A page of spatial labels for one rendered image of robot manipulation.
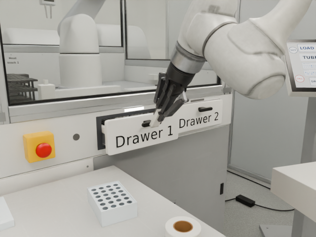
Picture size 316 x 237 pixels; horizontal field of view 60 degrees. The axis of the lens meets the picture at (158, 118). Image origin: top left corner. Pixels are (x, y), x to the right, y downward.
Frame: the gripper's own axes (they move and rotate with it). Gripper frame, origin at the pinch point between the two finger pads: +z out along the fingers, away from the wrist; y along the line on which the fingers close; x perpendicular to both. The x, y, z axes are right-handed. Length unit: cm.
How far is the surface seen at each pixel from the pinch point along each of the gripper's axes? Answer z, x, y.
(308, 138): 17, -97, -18
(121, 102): 4.9, 4.9, 13.3
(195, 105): 7.2, -28.8, 9.1
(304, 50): -18, -90, 12
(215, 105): 8.3, -41.1, 8.4
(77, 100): 2.7, 20.3, 14.1
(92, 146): 15.4, 16.2, 5.6
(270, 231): 79, -99, -42
